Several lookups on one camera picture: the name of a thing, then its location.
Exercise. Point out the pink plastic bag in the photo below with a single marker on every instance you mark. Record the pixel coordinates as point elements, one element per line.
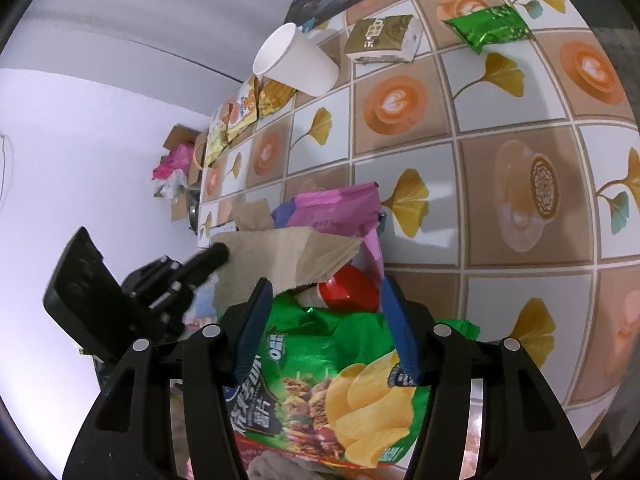
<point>172,162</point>

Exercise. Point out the olive white box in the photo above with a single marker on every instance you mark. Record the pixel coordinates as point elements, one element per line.
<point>382,37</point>

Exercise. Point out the orange white small packet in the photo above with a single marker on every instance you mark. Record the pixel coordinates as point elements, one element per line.
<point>242,110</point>

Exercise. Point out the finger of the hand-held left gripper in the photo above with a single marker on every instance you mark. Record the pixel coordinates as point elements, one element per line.
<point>210,260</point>

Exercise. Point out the small green packet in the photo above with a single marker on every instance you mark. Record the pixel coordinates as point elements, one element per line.
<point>487,27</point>

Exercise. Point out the white paper cup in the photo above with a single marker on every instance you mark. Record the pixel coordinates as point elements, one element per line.
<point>295,65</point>

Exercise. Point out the white plastic bag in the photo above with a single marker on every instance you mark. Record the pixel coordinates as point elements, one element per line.
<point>170,185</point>

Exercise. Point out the cardboard box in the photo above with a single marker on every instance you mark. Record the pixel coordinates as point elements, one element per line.
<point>182,140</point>

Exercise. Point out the grey curtain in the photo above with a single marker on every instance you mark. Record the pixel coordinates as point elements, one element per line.
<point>150,15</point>

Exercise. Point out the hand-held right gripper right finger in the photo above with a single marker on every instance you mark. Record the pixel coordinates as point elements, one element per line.
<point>402,332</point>

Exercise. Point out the table with patterned cloth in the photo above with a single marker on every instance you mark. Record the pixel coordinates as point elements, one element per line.
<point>500,185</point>

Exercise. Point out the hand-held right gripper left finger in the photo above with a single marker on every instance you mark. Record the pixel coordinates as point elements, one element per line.
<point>252,322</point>

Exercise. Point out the large green red chip bag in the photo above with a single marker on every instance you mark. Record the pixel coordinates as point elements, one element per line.
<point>330,360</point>

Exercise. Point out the brown paper sheet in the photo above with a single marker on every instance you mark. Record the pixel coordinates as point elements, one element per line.
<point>280,255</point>

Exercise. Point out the gold small packet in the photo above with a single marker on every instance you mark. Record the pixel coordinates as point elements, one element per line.
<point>275,96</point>

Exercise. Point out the yellow small packet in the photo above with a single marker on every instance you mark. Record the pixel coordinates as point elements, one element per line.
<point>216,137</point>

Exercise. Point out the pink orange snack bag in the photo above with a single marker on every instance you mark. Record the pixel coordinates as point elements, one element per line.
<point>335,210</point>

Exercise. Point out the red glossy wrapper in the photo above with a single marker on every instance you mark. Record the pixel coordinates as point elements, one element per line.
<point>350,287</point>

